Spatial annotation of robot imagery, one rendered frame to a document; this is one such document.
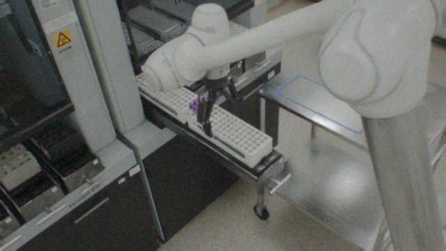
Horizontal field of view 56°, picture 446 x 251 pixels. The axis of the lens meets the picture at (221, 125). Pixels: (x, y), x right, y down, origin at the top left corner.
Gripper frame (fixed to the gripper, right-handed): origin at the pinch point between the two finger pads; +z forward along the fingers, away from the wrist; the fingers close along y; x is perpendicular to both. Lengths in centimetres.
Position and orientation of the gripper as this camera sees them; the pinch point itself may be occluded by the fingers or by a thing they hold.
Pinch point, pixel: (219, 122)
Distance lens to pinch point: 139.3
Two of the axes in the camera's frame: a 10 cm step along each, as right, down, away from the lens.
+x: -7.2, -4.4, 5.4
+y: 6.9, -5.2, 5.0
